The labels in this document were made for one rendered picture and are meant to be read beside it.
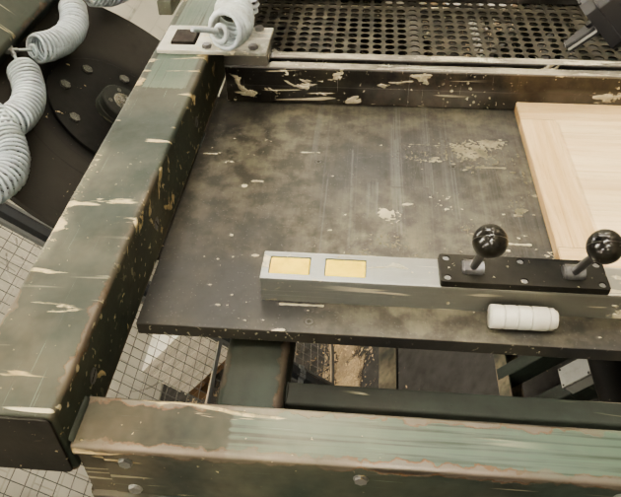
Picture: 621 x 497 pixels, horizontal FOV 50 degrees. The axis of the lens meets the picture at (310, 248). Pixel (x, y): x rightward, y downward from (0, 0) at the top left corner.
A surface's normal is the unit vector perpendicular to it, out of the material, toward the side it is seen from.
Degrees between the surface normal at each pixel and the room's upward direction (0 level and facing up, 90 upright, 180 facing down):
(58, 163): 90
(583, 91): 90
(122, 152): 51
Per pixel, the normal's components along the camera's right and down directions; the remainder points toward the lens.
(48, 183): 0.62, -0.54
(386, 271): -0.01, -0.74
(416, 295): -0.08, 0.67
